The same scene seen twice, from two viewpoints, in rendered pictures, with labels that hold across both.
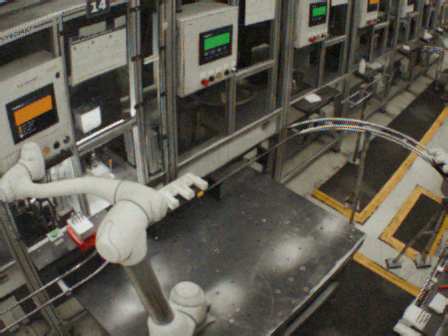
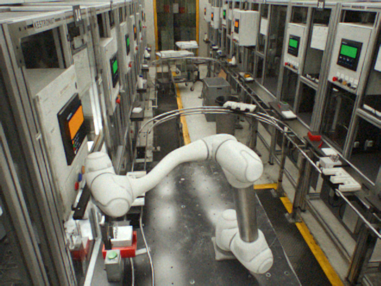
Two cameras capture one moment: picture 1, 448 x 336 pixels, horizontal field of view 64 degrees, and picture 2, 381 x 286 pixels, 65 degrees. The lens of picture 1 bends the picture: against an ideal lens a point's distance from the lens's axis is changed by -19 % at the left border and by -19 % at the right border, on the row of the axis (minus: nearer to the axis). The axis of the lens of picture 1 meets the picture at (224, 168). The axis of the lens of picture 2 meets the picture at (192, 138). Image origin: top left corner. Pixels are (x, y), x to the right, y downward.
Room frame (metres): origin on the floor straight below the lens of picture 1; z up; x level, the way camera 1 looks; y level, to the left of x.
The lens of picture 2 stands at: (0.37, 1.31, 2.09)
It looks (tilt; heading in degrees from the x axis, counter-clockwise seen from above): 26 degrees down; 311
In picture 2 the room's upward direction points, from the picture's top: straight up
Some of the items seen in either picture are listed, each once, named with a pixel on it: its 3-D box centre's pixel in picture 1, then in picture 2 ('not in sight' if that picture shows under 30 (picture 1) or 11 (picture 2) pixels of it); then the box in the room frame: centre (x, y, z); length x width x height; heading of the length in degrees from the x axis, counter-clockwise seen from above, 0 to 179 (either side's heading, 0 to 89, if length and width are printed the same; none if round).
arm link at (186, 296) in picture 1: (187, 302); (230, 228); (1.10, 0.14, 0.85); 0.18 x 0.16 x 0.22; 162
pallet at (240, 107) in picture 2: (445, 166); (239, 108); (2.21, -1.66, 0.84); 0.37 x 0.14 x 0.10; 15
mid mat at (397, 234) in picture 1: (421, 221); not in sight; (2.49, -1.84, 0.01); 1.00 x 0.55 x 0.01; 137
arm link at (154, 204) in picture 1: (141, 203); (220, 146); (1.10, 0.28, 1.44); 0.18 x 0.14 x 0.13; 72
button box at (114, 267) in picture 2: (56, 241); (112, 265); (1.30, 0.82, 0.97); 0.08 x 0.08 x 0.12; 47
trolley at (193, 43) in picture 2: not in sight; (187, 59); (6.02, -4.92, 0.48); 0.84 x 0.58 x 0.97; 145
